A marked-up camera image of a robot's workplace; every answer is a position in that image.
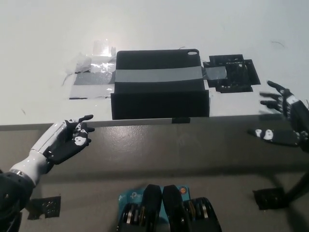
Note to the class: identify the black folding tablet cover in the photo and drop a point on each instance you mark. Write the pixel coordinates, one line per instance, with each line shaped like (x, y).
(159, 104)

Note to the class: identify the black tape patch on desk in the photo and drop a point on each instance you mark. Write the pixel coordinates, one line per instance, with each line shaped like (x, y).
(243, 79)

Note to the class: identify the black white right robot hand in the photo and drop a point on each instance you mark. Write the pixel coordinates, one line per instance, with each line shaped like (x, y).
(298, 120)

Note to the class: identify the small black tape piece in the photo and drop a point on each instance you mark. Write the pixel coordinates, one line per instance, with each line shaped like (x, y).
(180, 120)

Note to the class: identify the clear tape strip dark edge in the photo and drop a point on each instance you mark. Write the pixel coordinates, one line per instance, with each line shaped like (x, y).
(89, 91)

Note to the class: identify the grey duct tape strip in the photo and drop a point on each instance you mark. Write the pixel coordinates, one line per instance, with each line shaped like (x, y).
(157, 75)

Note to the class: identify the black floor tape patch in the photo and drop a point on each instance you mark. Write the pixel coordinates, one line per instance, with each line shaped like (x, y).
(269, 198)
(46, 206)

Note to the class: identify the thin dark thread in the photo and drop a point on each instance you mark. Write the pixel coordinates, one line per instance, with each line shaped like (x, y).
(278, 43)

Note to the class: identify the flat clear tape piece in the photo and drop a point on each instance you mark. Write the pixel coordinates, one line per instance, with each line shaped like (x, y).
(101, 47)

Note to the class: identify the crumpled clear tape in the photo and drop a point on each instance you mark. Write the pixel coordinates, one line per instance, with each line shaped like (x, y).
(83, 63)

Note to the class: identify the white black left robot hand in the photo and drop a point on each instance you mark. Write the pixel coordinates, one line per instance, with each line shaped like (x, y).
(60, 142)

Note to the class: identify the black robot body teal tops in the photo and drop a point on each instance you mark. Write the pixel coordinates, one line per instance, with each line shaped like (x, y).
(172, 210)

